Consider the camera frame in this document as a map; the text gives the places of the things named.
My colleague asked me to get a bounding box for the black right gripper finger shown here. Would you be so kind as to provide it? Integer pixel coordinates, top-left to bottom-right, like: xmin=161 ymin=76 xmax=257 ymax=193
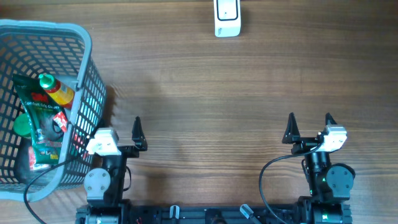
xmin=325 ymin=113 xmax=337 ymax=126
xmin=282 ymin=113 xmax=301 ymax=144

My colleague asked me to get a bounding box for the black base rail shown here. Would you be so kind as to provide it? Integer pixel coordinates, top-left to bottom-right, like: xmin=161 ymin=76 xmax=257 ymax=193
xmin=75 ymin=204 xmax=353 ymax=224

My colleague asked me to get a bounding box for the green 3M gloves packet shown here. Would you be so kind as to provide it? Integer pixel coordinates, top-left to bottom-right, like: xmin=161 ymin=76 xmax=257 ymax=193
xmin=12 ymin=74 xmax=64 ymax=165

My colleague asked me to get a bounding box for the green lid glass jar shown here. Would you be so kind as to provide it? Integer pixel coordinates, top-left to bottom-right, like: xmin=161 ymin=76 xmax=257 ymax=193
xmin=12 ymin=113 xmax=31 ymax=138

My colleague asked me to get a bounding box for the red square snack packet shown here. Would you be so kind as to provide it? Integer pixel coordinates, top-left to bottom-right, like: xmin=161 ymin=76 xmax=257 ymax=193
xmin=29 ymin=146 xmax=50 ymax=171

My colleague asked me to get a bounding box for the grey plastic mesh basket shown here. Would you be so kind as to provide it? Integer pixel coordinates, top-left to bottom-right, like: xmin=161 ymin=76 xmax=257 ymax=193
xmin=1 ymin=19 xmax=106 ymax=202

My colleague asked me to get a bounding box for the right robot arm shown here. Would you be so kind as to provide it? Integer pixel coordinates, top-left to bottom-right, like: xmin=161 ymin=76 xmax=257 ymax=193
xmin=282 ymin=113 xmax=356 ymax=224

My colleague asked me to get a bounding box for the white barcode scanner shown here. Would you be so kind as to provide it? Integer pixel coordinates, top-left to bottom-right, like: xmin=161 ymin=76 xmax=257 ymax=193
xmin=213 ymin=0 xmax=241 ymax=38

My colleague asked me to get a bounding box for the right black cable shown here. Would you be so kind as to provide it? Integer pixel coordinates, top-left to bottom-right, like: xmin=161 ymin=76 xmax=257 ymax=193
xmin=258 ymin=133 xmax=326 ymax=224

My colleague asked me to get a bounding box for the sriracha chilli sauce bottle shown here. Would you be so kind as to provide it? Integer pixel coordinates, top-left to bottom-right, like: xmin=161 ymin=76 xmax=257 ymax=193
xmin=39 ymin=73 xmax=75 ymax=109

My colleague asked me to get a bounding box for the red stick sachet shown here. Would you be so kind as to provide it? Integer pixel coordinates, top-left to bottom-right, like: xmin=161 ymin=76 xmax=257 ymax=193
xmin=53 ymin=111 xmax=68 ymax=133

